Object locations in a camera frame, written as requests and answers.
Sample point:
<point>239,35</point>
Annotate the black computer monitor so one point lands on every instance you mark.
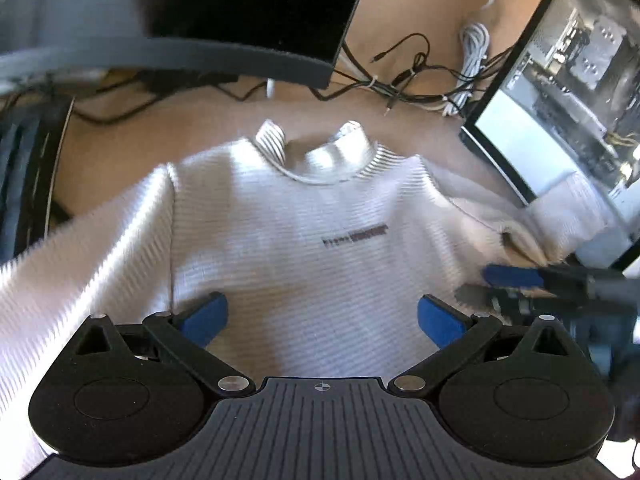
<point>250,0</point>

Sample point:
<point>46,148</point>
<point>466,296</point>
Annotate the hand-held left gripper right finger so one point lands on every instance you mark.
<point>440,322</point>

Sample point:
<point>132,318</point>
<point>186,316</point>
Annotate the striped beige sweater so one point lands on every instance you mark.
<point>300,200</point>

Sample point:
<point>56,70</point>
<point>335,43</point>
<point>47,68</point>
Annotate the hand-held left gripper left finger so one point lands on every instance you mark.
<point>207,317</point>

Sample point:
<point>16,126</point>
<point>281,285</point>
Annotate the white computer case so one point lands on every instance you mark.
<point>550,85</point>

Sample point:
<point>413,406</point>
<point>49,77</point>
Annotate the black keyboard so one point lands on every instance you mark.
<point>25,170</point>

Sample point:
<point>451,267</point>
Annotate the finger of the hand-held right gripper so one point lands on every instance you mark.
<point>477,295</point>
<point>515,276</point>

